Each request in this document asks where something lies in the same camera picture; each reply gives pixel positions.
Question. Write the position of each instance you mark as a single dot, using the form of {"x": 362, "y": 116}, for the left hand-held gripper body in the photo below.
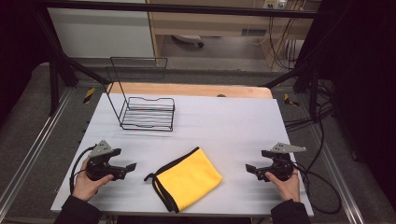
{"x": 99, "y": 151}

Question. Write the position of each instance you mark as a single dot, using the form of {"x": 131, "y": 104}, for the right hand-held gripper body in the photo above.
{"x": 282, "y": 165}

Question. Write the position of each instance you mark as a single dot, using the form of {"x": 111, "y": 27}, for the person's right hand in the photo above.
{"x": 289, "y": 188}

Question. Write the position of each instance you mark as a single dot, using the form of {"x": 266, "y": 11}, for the person's left hand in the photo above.
{"x": 83, "y": 186}

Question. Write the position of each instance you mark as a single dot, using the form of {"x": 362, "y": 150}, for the yellow black tape marker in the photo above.
{"x": 290, "y": 100}
{"x": 89, "y": 95}

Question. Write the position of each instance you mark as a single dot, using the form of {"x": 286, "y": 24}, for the yellow cloth with black trim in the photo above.
{"x": 188, "y": 179}

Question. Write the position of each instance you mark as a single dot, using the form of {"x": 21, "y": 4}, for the white cabinet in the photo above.
{"x": 99, "y": 32}

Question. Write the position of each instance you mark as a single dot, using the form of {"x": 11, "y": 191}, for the white chair base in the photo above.
{"x": 188, "y": 39}

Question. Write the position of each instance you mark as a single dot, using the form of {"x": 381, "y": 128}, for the white power strip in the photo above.
{"x": 274, "y": 3}

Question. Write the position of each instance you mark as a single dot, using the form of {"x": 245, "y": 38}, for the aluminium rail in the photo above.
{"x": 37, "y": 140}
{"x": 337, "y": 174}

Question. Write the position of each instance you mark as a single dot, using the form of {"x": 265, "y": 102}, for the black metal frame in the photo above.
{"x": 174, "y": 8}

